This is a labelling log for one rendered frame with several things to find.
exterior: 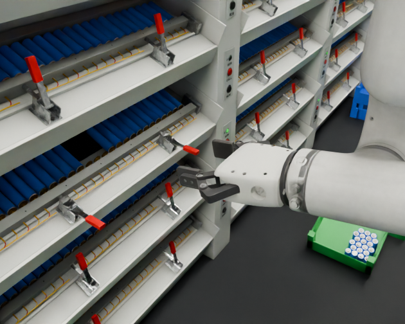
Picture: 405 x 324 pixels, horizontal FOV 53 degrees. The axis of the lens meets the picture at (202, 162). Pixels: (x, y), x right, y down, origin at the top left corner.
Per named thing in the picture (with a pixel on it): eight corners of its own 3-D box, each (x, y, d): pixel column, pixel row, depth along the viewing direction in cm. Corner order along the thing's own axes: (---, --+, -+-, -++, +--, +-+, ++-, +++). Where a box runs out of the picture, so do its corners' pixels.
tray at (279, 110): (308, 103, 160) (327, 75, 150) (227, 179, 119) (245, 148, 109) (268, 74, 164) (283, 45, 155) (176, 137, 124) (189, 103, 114)
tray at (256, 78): (316, 56, 149) (337, 22, 139) (230, 121, 108) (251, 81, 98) (272, 26, 154) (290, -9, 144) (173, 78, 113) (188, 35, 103)
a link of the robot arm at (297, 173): (304, 229, 51) (282, 224, 53) (329, 193, 57) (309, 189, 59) (300, 171, 47) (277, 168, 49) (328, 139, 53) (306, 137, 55)
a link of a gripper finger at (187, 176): (207, 203, 56) (170, 193, 59) (220, 191, 58) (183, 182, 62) (203, 183, 54) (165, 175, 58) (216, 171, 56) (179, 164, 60)
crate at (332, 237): (370, 276, 121) (374, 263, 115) (306, 247, 130) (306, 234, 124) (402, 200, 135) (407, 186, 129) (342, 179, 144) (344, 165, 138)
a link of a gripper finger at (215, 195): (227, 209, 52) (194, 198, 55) (259, 179, 57) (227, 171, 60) (225, 201, 51) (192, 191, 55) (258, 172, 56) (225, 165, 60)
